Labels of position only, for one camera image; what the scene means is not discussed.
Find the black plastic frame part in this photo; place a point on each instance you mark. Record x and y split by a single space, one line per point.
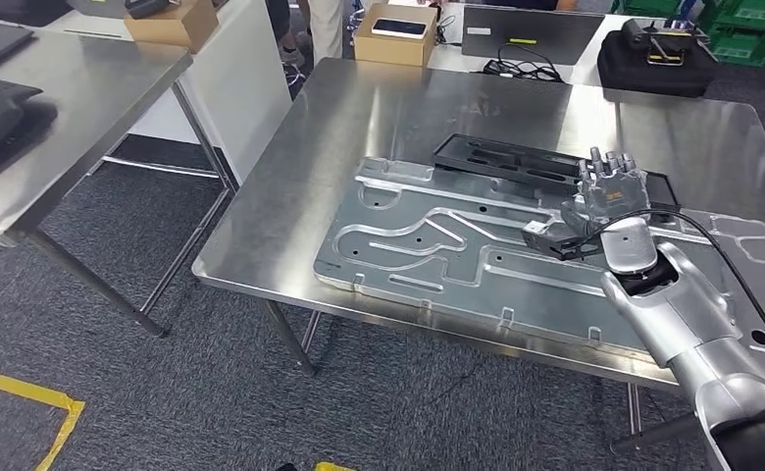
486 156

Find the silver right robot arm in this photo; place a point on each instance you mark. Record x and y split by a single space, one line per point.
681 312

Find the stainless steel workbench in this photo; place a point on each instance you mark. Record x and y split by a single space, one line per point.
356 117

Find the stamped sheet metal plate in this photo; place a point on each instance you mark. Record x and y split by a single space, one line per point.
421 273

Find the small cardboard box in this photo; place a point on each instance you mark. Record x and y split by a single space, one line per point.
174 29
392 52

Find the white partition panel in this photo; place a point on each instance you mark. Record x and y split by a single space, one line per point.
239 84

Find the smartphone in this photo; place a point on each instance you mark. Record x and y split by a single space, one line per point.
399 28

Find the person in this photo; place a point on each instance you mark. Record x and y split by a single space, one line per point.
282 26
327 26

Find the yellow floor tape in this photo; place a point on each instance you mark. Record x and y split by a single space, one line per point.
64 416
334 467

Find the dark grey laptop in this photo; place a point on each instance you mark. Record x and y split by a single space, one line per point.
551 39

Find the white desk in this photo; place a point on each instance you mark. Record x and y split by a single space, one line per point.
584 68

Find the black bag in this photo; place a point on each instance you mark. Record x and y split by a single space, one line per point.
655 81

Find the stainless steel table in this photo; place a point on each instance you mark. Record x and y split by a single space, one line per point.
96 97

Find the black handheld device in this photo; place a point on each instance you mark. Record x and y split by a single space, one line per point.
148 6

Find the black device with yellow trim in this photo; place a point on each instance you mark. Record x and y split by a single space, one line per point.
668 49

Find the green plastic crate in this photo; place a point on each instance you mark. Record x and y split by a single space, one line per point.
655 6
753 32

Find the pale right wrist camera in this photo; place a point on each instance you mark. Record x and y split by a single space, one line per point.
534 229

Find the black camera bracket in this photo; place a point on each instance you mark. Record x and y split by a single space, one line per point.
558 247

